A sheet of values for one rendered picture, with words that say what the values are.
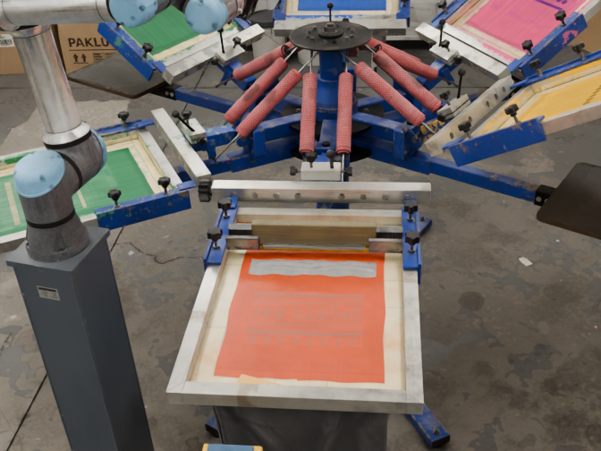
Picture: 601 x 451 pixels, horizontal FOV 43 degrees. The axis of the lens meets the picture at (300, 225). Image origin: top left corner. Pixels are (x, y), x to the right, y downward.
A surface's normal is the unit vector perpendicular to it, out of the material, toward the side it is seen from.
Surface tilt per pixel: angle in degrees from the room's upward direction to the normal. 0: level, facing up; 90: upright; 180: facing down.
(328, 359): 0
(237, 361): 0
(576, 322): 0
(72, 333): 90
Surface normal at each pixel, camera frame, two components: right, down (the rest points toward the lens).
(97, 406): -0.29, 0.54
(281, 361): -0.04, -0.83
